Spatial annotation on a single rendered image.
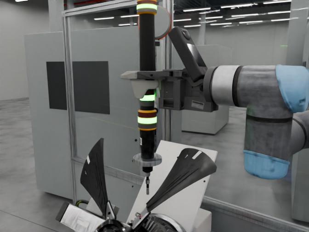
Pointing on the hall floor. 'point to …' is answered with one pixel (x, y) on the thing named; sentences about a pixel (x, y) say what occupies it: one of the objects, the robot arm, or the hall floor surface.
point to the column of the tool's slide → (158, 104)
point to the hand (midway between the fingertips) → (137, 72)
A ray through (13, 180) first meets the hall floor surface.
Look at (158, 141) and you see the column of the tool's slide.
